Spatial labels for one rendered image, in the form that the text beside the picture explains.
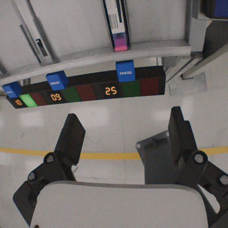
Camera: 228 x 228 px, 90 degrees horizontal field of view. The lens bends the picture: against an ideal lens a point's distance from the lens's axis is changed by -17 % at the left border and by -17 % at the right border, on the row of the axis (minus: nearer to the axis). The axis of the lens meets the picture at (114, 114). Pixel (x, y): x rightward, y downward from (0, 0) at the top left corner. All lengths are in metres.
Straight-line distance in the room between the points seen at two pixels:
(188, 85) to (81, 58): 0.82
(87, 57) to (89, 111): 0.79
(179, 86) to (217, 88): 0.27
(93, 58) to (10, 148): 1.45
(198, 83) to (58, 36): 0.87
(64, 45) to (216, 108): 0.95
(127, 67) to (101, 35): 0.05
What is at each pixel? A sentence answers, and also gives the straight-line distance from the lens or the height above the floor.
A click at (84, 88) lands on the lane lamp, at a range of 0.24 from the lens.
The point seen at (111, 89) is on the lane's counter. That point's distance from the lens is 0.23.
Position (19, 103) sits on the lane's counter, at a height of 0.65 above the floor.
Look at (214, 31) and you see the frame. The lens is 0.25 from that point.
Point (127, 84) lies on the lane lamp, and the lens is 0.23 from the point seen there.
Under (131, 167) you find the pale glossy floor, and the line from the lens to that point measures 0.99.
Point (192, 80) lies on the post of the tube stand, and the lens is 0.95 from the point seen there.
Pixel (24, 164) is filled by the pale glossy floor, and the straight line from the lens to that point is 1.46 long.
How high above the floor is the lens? 0.89
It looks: 78 degrees down
